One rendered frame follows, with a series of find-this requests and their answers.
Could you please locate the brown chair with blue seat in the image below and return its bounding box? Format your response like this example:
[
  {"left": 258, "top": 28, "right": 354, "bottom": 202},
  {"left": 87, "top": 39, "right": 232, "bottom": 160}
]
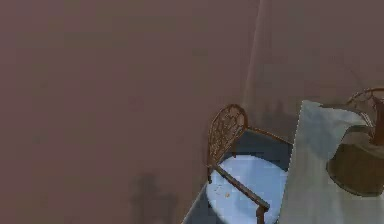
[{"left": 205, "top": 103, "right": 294, "bottom": 224}]

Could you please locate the pale grey table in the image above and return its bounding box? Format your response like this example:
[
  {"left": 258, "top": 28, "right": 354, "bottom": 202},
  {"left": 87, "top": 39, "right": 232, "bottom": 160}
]
[{"left": 278, "top": 99, "right": 384, "bottom": 224}]

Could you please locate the brown round pot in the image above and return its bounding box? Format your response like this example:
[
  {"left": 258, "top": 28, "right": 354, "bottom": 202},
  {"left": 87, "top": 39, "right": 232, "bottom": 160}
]
[{"left": 326, "top": 124, "right": 384, "bottom": 198}]

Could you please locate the brown wooden chair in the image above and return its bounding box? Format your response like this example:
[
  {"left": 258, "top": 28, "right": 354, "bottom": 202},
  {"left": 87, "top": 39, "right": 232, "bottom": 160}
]
[{"left": 346, "top": 87, "right": 384, "bottom": 147}]

